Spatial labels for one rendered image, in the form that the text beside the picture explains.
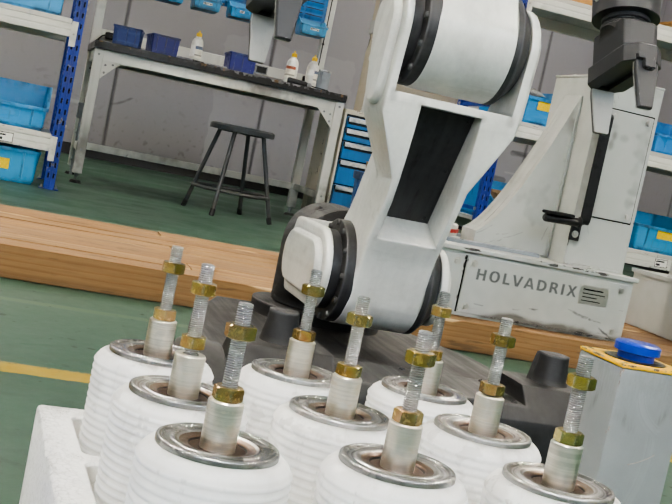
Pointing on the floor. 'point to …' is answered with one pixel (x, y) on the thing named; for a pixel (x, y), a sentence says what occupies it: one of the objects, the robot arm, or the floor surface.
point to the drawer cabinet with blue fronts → (349, 131)
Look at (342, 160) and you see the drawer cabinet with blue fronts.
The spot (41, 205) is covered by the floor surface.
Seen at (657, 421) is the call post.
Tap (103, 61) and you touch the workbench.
